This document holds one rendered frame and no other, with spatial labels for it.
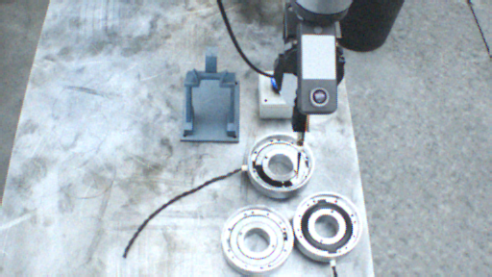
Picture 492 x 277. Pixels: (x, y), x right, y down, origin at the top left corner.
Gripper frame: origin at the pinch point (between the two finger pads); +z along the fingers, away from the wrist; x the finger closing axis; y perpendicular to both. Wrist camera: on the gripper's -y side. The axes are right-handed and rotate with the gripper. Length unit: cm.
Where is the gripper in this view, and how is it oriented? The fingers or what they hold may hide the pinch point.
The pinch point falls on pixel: (302, 105)
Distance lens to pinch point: 76.1
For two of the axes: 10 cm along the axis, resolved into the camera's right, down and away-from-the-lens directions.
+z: -0.3, 5.2, 8.5
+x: -10.0, -0.3, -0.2
